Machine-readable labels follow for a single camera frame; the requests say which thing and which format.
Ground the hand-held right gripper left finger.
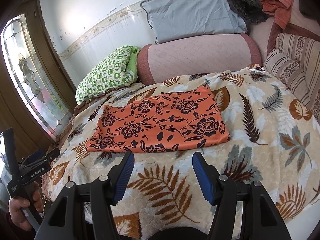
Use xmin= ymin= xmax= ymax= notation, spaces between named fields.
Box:
xmin=35 ymin=151 xmax=135 ymax=240

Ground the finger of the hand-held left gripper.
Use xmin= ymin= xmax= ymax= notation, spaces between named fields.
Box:
xmin=25 ymin=149 xmax=44 ymax=164
xmin=40 ymin=148 xmax=61 ymax=161

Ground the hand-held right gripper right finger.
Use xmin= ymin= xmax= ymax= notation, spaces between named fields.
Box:
xmin=192 ymin=152 xmax=292 ymax=240

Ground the orange floral garment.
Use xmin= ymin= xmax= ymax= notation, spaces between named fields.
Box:
xmin=86 ymin=85 xmax=231 ymax=154

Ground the person's left hand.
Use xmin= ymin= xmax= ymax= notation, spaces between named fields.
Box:
xmin=8 ymin=181 xmax=43 ymax=231

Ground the beige leaf print blanket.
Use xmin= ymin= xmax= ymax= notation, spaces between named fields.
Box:
xmin=41 ymin=65 xmax=320 ymax=240

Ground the wooden stained glass door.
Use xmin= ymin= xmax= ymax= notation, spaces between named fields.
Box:
xmin=0 ymin=0 xmax=78 ymax=155

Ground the green patterned quilt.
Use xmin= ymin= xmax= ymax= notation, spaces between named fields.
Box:
xmin=75 ymin=45 xmax=141 ymax=105

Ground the pink quilted bolster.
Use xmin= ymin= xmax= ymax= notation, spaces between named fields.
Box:
xmin=137 ymin=33 xmax=263 ymax=85

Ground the pink sofa backrest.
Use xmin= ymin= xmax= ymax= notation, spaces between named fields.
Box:
xmin=247 ymin=0 xmax=320 ymax=63

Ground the grey pillow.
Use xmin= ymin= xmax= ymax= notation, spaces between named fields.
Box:
xmin=140 ymin=0 xmax=248 ymax=44

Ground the dark fur garment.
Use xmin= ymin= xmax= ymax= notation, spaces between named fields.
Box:
xmin=229 ymin=0 xmax=269 ymax=25

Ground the orange towel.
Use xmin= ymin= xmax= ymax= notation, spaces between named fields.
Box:
xmin=257 ymin=0 xmax=299 ymax=29

